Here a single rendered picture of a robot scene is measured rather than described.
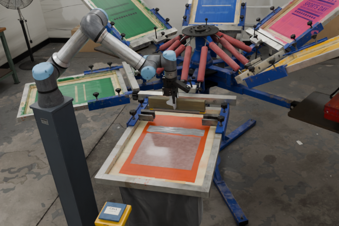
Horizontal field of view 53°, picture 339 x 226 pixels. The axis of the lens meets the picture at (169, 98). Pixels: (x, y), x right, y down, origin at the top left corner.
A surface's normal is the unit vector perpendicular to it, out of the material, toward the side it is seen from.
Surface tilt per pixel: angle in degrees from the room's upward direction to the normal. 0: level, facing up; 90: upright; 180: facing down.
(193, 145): 0
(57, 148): 90
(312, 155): 0
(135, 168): 0
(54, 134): 90
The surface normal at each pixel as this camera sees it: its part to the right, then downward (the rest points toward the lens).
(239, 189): -0.07, -0.88
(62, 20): -0.25, 0.47
